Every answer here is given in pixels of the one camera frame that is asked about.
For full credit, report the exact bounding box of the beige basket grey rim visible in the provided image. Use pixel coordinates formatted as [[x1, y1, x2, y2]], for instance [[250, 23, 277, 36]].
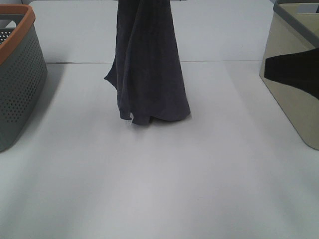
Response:
[[260, 0, 319, 149]]

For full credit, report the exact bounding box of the dark grey towel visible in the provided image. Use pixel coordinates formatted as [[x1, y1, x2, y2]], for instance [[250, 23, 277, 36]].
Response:
[[105, 0, 191, 125]]

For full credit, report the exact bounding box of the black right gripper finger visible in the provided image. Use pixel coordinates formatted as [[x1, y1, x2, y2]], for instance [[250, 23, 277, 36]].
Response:
[[265, 48, 319, 97]]

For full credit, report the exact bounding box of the grey perforated basket orange rim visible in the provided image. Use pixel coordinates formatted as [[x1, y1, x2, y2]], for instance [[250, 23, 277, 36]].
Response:
[[0, 4, 47, 151]]

